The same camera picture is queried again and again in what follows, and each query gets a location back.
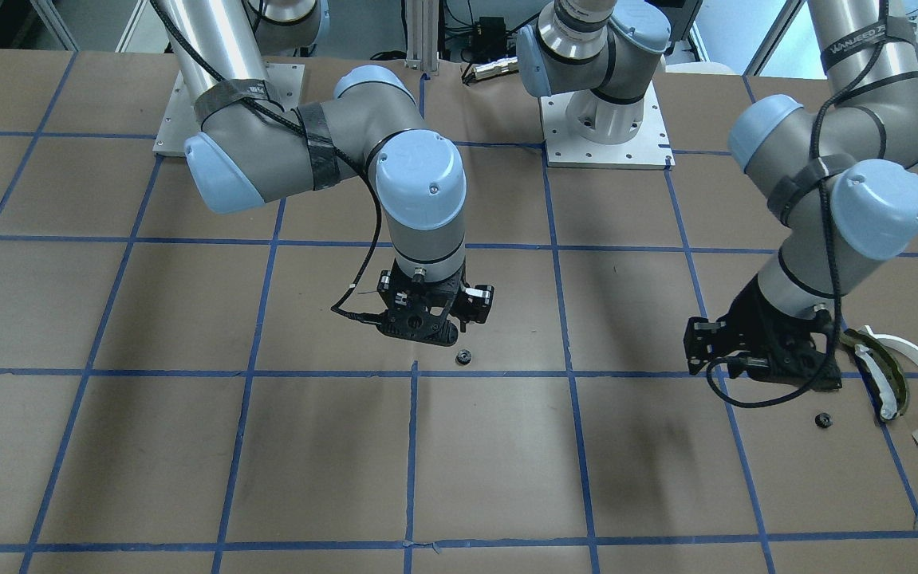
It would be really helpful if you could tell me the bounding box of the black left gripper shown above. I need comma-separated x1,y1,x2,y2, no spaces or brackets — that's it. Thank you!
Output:
684,283,842,391

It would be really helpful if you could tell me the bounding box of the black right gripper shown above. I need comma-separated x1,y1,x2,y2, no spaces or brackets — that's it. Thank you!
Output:
376,266,494,345

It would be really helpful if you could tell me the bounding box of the small black bearing gear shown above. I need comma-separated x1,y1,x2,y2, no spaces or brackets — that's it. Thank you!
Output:
455,349,473,366
814,413,833,429

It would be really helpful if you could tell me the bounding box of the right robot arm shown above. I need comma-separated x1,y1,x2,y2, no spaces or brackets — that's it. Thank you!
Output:
152,1,494,346

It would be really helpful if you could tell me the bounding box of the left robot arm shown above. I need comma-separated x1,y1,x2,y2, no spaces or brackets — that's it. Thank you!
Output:
517,1,918,397

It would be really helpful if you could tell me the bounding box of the olive green brake shoe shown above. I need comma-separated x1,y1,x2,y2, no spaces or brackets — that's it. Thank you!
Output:
841,329,910,423

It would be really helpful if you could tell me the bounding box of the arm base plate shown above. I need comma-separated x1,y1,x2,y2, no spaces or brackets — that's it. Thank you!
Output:
539,85,675,170
152,61,305,159

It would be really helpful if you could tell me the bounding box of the aluminium frame post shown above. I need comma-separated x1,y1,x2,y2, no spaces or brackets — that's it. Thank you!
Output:
403,0,443,76

